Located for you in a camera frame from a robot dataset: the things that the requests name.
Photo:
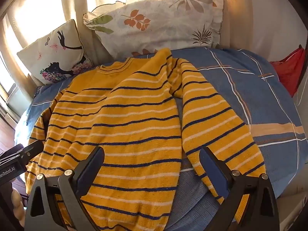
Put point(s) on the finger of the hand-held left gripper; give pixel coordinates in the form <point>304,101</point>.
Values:
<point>32,148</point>

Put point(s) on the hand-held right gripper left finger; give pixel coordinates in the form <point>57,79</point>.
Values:
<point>90,170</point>

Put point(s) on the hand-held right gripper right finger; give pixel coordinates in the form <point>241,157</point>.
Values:
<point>213,170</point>

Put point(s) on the yellow striped knit sweater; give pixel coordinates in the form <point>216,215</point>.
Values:
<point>125,125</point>

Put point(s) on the cream turned wooden bedpost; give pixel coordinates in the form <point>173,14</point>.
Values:
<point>18,202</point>

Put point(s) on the blue plaid blanket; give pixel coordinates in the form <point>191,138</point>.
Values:
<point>259,105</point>

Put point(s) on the figure print white cushion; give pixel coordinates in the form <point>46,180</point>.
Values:
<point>53,57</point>

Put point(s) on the red cloth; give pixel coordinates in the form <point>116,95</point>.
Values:
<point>290,69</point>

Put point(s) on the beige curtain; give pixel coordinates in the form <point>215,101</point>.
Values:
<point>72,7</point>

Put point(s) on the leaf print white pillow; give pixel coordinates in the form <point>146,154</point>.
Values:
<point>163,21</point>

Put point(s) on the window frame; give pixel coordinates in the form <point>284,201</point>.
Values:
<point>6,86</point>

